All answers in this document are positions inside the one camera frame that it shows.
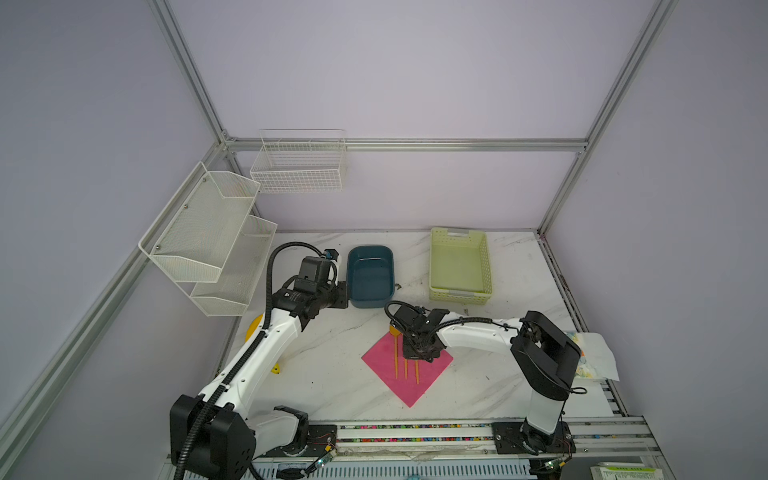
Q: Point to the white mesh upper shelf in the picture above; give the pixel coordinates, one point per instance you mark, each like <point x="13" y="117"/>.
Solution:
<point x="191" y="240"/>

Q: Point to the light green perforated basket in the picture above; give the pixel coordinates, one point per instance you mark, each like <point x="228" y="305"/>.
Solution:
<point x="459" y="266"/>

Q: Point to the white wire wall basket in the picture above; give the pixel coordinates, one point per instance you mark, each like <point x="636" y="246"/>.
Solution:
<point x="300" y="161"/>

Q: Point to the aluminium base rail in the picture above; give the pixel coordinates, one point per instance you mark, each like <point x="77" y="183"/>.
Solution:
<point x="467" y="449"/>

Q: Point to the aluminium frame post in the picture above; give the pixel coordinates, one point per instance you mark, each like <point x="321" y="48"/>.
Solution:
<point x="648" y="34"/>

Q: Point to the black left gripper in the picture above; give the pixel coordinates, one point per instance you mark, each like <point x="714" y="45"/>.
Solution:
<point x="342" y="295"/>

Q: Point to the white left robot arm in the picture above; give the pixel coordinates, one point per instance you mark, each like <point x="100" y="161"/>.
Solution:
<point x="214" y="433"/>

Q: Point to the white mesh lower shelf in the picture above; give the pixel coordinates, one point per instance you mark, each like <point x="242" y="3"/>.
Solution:
<point x="232" y="294"/>

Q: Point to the colourful tissue pack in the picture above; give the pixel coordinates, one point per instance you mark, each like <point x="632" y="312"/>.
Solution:
<point x="597" y="361"/>

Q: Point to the pink paper napkin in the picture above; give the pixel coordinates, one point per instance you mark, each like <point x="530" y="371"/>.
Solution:
<point x="379" y="358"/>

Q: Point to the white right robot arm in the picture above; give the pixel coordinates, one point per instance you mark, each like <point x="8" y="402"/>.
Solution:
<point x="547" y="357"/>

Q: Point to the white mesh shelf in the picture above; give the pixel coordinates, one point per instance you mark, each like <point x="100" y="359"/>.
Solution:
<point x="232" y="294"/>
<point x="191" y="240"/>

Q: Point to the yellow banana bunch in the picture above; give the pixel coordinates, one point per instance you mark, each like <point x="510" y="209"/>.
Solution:
<point x="253" y="327"/>

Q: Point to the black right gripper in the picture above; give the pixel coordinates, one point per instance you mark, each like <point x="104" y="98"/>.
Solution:
<point x="428" y="354"/>

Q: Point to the dark teal plastic bin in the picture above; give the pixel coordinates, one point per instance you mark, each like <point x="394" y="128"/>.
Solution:
<point x="370" y="276"/>

